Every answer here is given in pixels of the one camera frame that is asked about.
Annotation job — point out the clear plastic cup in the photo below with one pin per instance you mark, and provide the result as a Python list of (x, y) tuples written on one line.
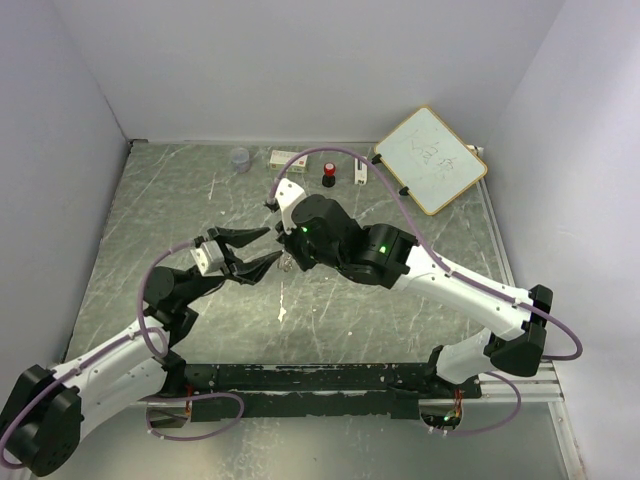
[(240, 159)]

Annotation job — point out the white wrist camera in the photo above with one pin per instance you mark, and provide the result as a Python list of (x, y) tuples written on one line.
[(288, 195), (209, 258)]

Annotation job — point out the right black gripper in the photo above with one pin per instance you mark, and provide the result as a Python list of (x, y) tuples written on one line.
[(289, 242)]

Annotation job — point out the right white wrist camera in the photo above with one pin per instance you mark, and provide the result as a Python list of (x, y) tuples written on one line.
[(288, 195)]

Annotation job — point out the red black stamp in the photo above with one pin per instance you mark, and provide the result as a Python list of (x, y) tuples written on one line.
[(328, 178)]

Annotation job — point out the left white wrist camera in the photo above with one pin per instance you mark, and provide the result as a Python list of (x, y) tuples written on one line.
[(209, 258)]

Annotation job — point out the yellow framed whiteboard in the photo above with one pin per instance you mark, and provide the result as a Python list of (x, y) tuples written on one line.
[(429, 159)]

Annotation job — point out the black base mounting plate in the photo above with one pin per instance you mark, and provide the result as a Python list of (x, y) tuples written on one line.
[(322, 390)]

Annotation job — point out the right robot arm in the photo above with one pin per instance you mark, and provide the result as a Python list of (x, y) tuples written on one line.
[(512, 339)]

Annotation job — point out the white stapler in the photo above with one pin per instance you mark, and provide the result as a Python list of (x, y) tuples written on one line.
[(360, 172)]

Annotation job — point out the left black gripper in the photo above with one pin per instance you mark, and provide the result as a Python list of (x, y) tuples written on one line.
[(250, 271)]

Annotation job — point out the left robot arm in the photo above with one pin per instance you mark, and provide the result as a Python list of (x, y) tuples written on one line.
[(49, 411)]

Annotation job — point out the wire keyring with keys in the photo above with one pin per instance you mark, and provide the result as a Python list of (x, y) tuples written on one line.
[(286, 262)]

